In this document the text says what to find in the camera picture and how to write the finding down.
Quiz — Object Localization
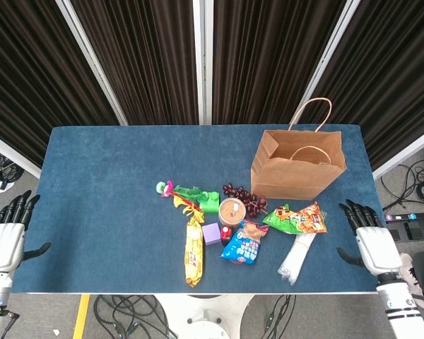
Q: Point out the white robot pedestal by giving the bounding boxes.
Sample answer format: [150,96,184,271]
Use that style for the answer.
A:
[155,293,255,339]

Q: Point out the grey white shoe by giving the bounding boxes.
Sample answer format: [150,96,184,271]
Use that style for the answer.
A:
[399,252,424,310]

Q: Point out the clear plastic straw bundle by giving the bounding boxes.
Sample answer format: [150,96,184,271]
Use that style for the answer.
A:
[277,231,317,286]

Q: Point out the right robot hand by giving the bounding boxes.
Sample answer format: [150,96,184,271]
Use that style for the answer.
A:
[336,198,404,280]

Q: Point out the brown paper bag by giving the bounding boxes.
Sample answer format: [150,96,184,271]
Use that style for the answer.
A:
[249,97,348,201]

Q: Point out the green toy brick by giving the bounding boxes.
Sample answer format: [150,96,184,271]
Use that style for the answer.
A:
[199,190,220,214]

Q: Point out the colourful feather shuttlecock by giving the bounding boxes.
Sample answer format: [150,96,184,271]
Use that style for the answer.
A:
[155,179,204,217]

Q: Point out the blue snack packet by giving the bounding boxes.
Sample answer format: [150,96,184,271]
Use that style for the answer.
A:
[220,220,269,266]

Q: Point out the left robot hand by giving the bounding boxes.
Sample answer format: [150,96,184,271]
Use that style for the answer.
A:
[0,189,52,275]

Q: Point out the green orange snack bag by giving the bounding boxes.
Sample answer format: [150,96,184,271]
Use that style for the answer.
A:
[261,201,329,235]

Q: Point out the yellow floor tape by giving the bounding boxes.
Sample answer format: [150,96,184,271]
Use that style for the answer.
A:
[72,295,91,339]

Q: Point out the purple cube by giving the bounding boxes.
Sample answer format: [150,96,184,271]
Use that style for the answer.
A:
[201,222,223,246]

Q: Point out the purple grape bunch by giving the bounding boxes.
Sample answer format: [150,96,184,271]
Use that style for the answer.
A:
[222,182,269,218]

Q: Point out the white partition base rail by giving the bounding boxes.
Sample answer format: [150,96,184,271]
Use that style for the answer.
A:
[372,125,424,181]
[0,129,42,179]

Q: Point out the white partition post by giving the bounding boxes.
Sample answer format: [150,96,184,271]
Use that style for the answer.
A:
[290,0,362,124]
[192,0,213,125]
[54,0,129,127]

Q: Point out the dark pleated partition panel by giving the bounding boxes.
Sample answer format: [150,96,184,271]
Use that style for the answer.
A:
[211,0,348,125]
[0,0,122,167]
[69,0,200,126]
[302,0,424,170]

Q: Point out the black foot pedal board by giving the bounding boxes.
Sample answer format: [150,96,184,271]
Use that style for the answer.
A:
[384,210,424,243]

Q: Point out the gold biscuit packet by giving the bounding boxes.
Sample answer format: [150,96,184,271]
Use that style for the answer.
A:
[182,206,208,287]

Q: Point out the round clear plastic tub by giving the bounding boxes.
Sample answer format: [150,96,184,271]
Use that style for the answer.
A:
[218,197,247,227]

